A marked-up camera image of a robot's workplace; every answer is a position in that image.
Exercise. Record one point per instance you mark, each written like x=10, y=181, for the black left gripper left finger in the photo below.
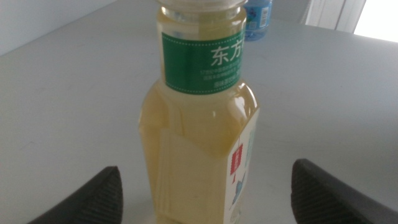
x=93, y=202

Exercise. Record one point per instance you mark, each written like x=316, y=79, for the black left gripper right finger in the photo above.
x=326, y=199

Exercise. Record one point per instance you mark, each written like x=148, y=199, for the small clear water bottle blue cap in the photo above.
x=258, y=21

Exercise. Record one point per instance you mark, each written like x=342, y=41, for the yellow tea bottle green label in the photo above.
x=192, y=124

